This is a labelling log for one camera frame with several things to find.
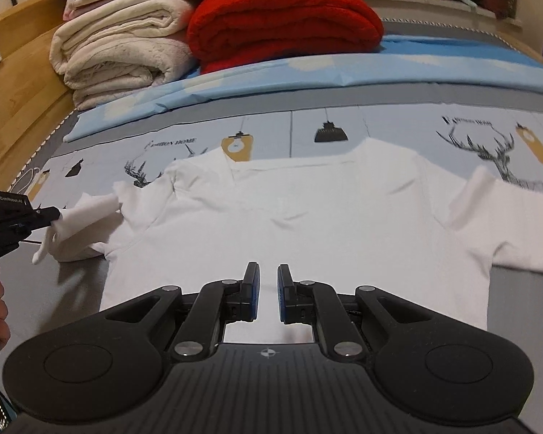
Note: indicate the folded red blanket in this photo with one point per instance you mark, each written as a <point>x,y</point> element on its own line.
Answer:
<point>280,22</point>

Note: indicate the folded cream blanket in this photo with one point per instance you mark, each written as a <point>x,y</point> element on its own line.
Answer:
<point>117,54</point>

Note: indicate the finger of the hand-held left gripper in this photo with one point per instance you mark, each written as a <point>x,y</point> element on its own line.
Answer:
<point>47,215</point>

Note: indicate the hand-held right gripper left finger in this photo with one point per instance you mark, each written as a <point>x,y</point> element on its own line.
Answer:
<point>252,285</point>

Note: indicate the wooden bed frame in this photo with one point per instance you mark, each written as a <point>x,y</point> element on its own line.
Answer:
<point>22,99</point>

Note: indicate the light blue quilt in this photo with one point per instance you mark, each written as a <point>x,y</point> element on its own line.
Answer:
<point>389,61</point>

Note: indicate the white towel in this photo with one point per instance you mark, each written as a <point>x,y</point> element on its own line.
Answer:
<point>321,217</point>

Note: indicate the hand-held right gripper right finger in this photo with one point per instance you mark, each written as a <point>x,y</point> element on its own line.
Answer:
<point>283,290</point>

